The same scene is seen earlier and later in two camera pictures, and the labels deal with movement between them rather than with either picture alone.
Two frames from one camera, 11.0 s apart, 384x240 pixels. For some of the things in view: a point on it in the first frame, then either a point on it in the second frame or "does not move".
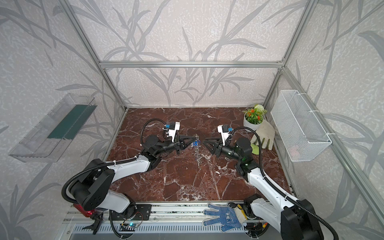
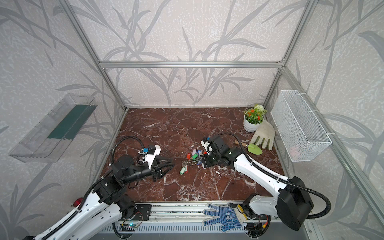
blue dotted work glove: [228, 218] does not move
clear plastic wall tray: [47, 141] does not move
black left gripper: [179, 144] to [157, 170]
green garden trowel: [255, 149] does not move
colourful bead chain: [196, 143] to [191, 161]
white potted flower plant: [253, 117] does not move
